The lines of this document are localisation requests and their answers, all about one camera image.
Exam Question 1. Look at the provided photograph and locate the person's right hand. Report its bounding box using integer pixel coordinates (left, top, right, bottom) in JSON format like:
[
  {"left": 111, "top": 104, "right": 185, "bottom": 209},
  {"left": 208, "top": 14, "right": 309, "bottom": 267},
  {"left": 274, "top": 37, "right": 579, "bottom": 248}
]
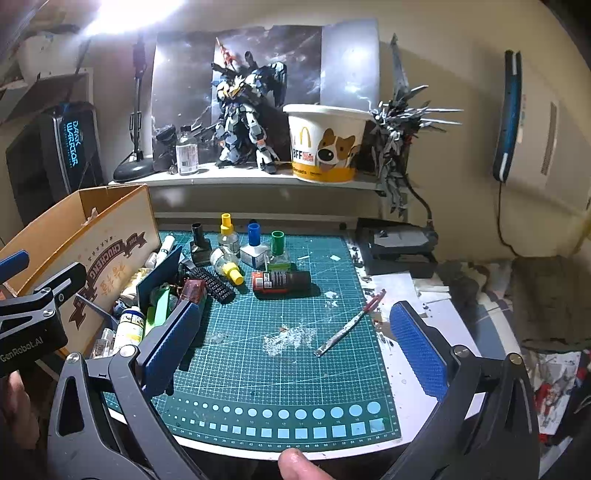
[{"left": 278, "top": 450, "right": 334, "bottom": 480}]

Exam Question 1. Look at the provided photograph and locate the clear bottle white label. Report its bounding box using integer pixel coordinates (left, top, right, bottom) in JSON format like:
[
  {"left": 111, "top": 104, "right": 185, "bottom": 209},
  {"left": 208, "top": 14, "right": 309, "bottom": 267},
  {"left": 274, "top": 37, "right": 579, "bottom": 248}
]
[{"left": 175, "top": 126, "right": 200, "bottom": 176}]

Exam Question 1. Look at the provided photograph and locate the black cap glass bottle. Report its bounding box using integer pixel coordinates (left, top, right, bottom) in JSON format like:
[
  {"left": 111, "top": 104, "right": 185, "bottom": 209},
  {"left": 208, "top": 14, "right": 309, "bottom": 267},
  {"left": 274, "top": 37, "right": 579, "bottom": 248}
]
[{"left": 190, "top": 223, "right": 214, "bottom": 266}]

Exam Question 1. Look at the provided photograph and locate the grey blue plastic stick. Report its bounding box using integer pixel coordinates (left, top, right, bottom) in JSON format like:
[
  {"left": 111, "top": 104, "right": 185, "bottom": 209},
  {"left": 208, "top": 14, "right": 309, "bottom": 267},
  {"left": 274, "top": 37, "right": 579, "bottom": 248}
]
[{"left": 78, "top": 298, "right": 118, "bottom": 324}]

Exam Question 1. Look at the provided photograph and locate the white blue robot model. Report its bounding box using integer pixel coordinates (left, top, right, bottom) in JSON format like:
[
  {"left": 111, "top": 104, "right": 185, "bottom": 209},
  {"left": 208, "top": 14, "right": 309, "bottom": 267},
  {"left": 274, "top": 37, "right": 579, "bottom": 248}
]
[{"left": 210, "top": 39, "right": 289, "bottom": 174}]

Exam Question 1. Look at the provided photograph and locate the blue cap glass bottle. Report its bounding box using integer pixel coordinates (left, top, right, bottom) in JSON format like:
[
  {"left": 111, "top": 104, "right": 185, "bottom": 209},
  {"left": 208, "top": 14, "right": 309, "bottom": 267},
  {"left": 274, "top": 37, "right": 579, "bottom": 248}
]
[{"left": 239, "top": 222, "right": 269, "bottom": 271}]

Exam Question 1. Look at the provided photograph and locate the white labelled plastic bottle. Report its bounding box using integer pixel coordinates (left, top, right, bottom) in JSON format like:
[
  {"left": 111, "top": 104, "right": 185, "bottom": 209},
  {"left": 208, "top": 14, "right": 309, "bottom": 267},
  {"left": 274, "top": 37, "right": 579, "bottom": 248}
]
[{"left": 112, "top": 305, "right": 145, "bottom": 356}]

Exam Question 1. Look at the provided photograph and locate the red handled file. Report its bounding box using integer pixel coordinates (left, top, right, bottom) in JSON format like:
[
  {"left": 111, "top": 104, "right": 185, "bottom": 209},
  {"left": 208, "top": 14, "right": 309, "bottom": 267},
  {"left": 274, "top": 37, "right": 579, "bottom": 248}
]
[{"left": 314, "top": 288, "right": 387, "bottom": 358}]

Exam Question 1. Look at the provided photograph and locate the printed colourful paper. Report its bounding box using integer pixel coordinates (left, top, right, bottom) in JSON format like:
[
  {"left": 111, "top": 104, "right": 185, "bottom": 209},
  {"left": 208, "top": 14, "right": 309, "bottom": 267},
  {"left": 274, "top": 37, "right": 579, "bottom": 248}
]
[{"left": 531, "top": 351, "right": 585, "bottom": 435}]

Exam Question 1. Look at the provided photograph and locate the green cutting mat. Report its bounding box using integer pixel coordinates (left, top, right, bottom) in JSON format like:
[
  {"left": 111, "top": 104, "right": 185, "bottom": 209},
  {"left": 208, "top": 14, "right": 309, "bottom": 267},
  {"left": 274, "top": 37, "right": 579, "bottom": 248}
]
[{"left": 104, "top": 228, "right": 402, "bottom": 450}]

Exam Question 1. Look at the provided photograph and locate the white paper sheet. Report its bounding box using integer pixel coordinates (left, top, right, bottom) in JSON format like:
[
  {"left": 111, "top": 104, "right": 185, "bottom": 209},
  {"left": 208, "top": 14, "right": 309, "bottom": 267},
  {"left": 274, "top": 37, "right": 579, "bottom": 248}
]
[{"left": 369, "top": 272, "right": 451, "bottom": 305}]

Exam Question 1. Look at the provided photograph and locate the small clear bottle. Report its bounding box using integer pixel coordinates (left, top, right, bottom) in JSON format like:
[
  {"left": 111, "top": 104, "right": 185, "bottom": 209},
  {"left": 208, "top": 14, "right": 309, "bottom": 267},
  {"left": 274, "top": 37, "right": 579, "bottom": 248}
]
[{"left": 90, "top": 328, "right": 116, "bottom": 358}]

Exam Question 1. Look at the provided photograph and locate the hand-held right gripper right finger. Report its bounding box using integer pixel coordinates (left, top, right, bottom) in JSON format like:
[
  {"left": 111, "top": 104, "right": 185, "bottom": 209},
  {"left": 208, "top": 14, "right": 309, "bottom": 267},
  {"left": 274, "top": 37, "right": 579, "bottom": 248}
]
[{"left": 379, "top": 300, "right": 541, "bottom": 480}]

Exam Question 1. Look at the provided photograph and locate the black cable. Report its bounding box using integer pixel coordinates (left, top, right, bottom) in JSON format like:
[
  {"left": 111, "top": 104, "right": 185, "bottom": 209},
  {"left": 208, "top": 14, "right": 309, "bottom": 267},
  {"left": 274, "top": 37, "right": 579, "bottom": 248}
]
[{"left": 496, "top": 180, "right": 522, "bottom": 259}]

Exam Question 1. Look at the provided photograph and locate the person's left hand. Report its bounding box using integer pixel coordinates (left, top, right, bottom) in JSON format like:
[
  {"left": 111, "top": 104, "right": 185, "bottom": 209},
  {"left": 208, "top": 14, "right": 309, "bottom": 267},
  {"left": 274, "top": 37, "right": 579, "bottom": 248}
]
[{"left": 0, "top": 369, "right": 35, "bottom": 444}]

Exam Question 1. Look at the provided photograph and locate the orange black spray can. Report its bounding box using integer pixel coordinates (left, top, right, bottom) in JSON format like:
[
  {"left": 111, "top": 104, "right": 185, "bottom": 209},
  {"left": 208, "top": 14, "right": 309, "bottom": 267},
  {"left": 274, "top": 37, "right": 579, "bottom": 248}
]
[{"left": 252, "top": 270, "right": 312, "bottom": 296}]

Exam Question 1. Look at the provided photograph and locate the black desk lamp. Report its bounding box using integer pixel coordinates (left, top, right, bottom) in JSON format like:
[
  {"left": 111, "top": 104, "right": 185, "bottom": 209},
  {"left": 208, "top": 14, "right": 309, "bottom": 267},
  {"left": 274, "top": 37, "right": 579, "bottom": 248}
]
[{"left": 113, "top": 39, "right": 155, "bottom": 183}]

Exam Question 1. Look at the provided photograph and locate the dark silver winged model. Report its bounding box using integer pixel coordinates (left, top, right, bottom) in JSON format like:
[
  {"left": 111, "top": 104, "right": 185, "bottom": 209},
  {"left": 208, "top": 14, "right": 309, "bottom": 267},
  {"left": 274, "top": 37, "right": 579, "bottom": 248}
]
[{"left": 369, "top": 32, "right": 465, "bottom": 220}]

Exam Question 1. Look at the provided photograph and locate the light green case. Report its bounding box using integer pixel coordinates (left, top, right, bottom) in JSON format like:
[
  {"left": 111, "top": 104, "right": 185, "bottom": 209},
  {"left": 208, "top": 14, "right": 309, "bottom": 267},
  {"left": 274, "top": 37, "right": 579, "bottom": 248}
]
[{"left": 144, "top": 284, "right": 178, "bottom": 340}]

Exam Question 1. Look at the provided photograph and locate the white shelf board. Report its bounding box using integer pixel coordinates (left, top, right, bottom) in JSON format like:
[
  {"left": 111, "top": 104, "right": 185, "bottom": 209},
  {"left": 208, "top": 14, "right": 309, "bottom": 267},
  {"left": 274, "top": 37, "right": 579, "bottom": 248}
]
[{"left": 108, "top": 166, "right": 389, "bottom": 195}]

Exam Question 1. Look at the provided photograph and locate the beige packet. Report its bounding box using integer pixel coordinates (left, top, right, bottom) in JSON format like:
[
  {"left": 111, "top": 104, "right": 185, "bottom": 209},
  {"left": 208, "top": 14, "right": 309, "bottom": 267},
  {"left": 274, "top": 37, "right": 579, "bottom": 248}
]
[{"left": 121, "top": 272, "right": 151, "bottom": 301}]

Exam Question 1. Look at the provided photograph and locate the wall poster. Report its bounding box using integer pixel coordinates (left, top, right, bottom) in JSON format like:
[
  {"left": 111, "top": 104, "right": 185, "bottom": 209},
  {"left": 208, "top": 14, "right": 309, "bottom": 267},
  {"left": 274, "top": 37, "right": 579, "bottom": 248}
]
[{"left": 152, "top": 18, "right": 382, "bottom": 171}]

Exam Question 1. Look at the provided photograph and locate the blue white long device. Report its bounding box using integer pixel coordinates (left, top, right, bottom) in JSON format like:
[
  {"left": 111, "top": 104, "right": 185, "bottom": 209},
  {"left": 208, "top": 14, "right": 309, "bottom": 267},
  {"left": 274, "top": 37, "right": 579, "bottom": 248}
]
[{"left": 492, "top": 48, "right": 525, "bottom": 183}]

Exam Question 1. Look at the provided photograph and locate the blue sanding block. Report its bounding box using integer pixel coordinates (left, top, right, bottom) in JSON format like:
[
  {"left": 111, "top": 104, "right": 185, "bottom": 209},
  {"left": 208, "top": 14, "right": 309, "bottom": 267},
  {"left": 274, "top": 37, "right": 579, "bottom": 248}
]
[{"left": 136, "top": 251, "right": 183, "bottom": 324}]

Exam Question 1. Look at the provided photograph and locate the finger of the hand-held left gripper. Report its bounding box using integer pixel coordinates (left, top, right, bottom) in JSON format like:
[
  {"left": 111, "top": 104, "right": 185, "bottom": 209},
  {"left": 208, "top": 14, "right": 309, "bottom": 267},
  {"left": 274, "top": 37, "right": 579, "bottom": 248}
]
[
  {"left": 0, "top": 249, "right": 31, "bottom": 287},
  {"left": 28, "top": 261, "right": 88, "bottom": 319}
]

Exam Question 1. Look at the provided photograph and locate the green cap glass bottle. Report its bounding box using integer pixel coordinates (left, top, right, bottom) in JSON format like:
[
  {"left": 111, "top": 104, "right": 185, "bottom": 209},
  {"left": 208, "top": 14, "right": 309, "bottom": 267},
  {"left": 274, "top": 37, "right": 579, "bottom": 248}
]
[{"left": 265, "top": 231, "right": 291, "bottom": 273}]

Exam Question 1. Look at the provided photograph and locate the dog print paper bucket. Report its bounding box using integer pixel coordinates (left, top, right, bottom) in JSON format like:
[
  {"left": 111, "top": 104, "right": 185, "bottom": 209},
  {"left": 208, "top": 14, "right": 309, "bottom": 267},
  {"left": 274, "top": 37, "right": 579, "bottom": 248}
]
[{"left": 283, "top": 104, "right": 377, "bottom": 184}]

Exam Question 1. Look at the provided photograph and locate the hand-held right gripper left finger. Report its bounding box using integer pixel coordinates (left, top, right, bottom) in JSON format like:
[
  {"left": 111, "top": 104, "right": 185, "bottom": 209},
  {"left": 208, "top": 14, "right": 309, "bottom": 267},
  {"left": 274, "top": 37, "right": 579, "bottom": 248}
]
[{"left": 46, "top": 298, "right": 208, "bottom": 480}]

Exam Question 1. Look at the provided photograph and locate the black computer case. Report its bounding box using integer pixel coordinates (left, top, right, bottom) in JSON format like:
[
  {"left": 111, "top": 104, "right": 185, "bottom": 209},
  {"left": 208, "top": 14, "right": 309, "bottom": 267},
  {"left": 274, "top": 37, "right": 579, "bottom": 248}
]
[{"left": 6, "top": 102, "right": 105, "bottom": 227}]

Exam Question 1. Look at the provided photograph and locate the black model tank track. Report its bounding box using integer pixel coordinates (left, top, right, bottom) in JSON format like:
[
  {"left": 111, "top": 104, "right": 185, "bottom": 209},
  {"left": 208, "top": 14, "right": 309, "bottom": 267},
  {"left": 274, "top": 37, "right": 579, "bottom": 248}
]
[{"left": 187, "top": 265, "right": 234, "bottom": 305}]

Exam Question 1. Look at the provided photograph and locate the yellow cap glass bottle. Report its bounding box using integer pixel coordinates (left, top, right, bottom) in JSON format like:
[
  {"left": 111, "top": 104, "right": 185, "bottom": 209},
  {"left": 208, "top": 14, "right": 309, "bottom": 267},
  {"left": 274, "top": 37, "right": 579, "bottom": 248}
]
[
  {"left": 217, "top": 213, "right": 241, "bottom": 252},
  {"left": 210, "top": 247, "right": 245, "bottom": 284}
]

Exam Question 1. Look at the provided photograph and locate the brown printed cardboard box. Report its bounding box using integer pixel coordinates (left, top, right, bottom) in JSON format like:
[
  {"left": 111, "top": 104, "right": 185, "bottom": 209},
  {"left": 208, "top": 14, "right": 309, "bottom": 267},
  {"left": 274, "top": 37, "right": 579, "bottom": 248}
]
[{"left": 0, "top": 184, "right": 162, "bottom": 361}]

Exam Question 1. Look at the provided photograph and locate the white capped marker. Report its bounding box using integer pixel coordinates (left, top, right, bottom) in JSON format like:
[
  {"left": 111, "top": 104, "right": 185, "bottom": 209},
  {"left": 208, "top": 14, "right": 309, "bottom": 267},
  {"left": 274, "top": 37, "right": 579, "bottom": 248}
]
[{"left": 154, "top": 234, "right": 176, "bottom": 268}]

